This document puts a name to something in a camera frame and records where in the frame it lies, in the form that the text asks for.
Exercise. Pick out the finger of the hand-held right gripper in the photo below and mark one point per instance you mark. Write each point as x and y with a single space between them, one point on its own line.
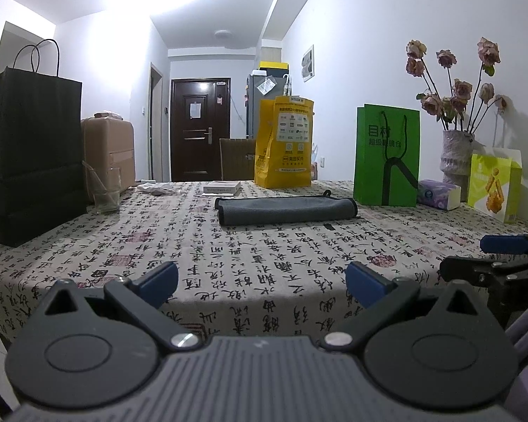
471 266
501 243

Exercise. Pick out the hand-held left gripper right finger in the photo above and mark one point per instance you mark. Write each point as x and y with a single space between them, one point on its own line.
364 279

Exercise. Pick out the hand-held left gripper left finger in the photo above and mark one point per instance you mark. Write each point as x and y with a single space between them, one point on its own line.
159 278

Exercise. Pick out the grey towel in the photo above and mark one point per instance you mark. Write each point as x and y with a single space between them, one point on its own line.
286 210

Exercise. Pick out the yellow-white small paper bag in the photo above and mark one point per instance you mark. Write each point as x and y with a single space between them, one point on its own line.
495 184

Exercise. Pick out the calligraphy printed tablecloth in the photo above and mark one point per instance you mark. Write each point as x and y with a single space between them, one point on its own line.
229 255

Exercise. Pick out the purple tissue pack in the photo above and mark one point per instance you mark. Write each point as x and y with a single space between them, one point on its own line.
438 193

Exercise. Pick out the crumpled white plastic wrapper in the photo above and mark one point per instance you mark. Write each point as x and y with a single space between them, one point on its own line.
156 189

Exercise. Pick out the white textured vase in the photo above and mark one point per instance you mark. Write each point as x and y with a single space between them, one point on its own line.
454 156

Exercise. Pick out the clear drinking glass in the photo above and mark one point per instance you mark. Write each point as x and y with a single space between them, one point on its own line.
105 193

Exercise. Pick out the flat white box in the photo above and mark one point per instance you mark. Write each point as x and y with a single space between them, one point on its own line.
221 188

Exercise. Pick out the green paper bag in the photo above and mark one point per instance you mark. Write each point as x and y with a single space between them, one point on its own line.
386 156

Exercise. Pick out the pink suitcase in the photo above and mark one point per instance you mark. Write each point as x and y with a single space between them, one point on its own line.
110 147

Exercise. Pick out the brown chair backrest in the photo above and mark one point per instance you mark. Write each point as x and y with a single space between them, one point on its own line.
237 158

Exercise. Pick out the dark brown entrance door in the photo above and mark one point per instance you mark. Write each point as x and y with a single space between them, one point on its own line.
198 129

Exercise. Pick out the yellow paper bag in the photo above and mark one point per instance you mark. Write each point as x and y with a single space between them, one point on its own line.
284 145

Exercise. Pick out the dried pink roses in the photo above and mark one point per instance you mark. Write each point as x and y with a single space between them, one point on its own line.
455 92

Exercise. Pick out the black paper bag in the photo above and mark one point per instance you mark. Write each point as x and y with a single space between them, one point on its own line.
28 158

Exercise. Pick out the grey refrigerator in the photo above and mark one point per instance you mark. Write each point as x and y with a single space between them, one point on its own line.
262 105

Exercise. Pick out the yellow box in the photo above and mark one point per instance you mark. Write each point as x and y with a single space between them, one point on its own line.
273 65

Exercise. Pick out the round ceiling lamp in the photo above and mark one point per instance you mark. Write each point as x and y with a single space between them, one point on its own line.
223 33

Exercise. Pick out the framed wall picture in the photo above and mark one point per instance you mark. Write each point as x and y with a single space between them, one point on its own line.
308 63

